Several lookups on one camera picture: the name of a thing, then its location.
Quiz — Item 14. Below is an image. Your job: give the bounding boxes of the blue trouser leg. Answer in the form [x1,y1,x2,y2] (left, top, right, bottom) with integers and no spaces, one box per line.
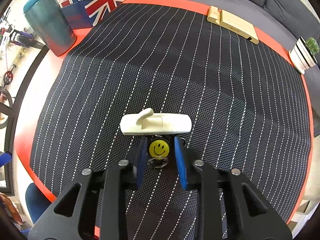
[25,183,52,224]

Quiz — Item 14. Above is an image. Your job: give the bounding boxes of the white plastic hook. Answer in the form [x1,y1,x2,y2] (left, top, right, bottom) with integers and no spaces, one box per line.
[120,108,192,135]

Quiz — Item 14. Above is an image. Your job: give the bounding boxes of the red table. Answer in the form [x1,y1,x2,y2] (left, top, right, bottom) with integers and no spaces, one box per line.
[29,3,311,220]

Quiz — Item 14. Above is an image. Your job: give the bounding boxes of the grey fabric sofa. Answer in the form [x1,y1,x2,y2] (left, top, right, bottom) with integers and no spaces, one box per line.
[123,0,320,140]

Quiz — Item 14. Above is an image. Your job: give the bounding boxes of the yellow smiley keychain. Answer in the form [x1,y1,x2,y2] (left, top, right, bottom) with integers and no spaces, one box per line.
[148,135,170,168]

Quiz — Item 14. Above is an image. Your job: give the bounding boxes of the potted cactus striped pot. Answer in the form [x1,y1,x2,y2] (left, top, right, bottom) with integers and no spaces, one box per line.
[289,37,319,75]

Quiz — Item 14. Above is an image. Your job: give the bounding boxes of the wooden phone stand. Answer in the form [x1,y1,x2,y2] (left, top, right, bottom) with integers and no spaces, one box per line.
[207,6,259,44]

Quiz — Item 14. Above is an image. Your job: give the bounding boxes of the teal thermos bottle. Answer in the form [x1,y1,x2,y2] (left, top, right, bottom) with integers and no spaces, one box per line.
[23,0,76,56]

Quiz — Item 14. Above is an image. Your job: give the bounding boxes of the black striped table mat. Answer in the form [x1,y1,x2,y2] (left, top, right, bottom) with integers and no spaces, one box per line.
[28,3,312,239]

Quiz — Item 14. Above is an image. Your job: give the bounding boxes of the union jack tissue box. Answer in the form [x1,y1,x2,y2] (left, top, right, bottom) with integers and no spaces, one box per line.
[59,0,125,29]

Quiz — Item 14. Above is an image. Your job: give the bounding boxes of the bicycle outside window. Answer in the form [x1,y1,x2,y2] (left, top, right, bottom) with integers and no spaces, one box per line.
[0,7,46,131]

